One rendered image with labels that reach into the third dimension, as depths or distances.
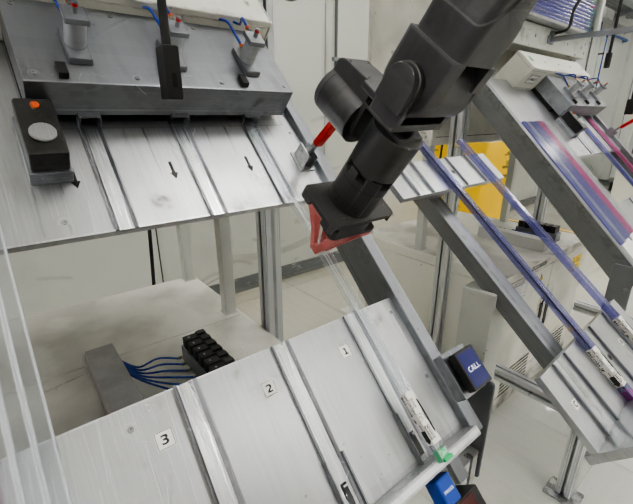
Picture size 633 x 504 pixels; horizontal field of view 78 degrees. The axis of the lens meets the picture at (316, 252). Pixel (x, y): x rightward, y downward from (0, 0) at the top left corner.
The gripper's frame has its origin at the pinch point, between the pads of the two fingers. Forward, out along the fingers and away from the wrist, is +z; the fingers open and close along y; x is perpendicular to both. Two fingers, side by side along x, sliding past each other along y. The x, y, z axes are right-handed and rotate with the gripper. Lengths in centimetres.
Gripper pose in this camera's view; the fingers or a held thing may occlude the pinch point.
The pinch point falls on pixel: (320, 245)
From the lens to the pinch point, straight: 52.8
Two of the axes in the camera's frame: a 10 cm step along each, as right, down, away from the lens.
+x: 5.0, 7.9, -3.6
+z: -3.9, 5.8, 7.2
